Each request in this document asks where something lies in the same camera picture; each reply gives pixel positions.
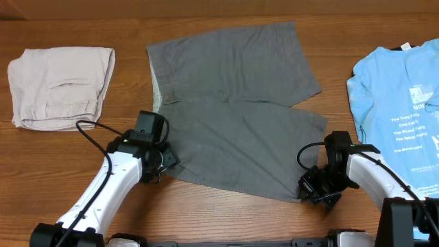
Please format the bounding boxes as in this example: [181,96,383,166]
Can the grey shorts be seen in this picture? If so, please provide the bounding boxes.
[147,22,327,202]

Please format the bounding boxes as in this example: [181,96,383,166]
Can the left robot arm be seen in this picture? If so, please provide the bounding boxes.
[29,111,180,247]

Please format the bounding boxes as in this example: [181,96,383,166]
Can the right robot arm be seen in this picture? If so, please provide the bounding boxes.
[298,131,438,247]

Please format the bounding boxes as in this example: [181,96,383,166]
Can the light blue printed t-shirt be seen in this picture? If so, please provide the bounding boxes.
[347,39,438,198]

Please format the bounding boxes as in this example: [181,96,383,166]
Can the folded beige shorts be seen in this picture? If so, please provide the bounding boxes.
[8,47,116,131]

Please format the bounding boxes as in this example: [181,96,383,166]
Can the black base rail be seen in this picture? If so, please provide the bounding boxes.
[106,233,344,247]

